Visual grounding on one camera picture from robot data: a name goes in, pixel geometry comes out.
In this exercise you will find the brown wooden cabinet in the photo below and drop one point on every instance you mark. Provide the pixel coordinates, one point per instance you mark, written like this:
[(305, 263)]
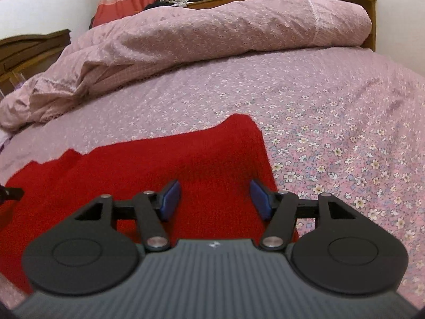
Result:
[(26, 50)]

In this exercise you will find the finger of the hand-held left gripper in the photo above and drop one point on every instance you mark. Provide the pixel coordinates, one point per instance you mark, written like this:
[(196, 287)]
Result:
[(11, 194)]

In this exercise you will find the pink floral bed sheet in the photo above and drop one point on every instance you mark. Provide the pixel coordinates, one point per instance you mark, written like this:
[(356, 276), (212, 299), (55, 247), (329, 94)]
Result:
[(332, 106)]

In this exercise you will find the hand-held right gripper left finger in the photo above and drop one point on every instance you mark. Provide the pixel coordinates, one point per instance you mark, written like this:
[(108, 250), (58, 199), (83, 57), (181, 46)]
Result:
[(170, 201)]

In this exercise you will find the red knitted sweater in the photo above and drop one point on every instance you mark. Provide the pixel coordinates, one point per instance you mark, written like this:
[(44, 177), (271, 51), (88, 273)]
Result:
[(166, 159)]

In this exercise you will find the pink floral duvet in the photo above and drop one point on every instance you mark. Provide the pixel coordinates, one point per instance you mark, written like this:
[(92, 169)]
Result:
[(199, 33)]

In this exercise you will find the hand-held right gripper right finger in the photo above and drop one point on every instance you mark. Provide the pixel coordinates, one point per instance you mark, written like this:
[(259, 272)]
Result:
[(259, 201)]

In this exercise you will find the red and white curtain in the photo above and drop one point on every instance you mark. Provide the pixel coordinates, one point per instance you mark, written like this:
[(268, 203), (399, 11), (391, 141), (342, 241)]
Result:
[(113, 10)]

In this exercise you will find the wooden headboard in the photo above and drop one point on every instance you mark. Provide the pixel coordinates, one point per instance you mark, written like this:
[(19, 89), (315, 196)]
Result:
[(371, 13)]

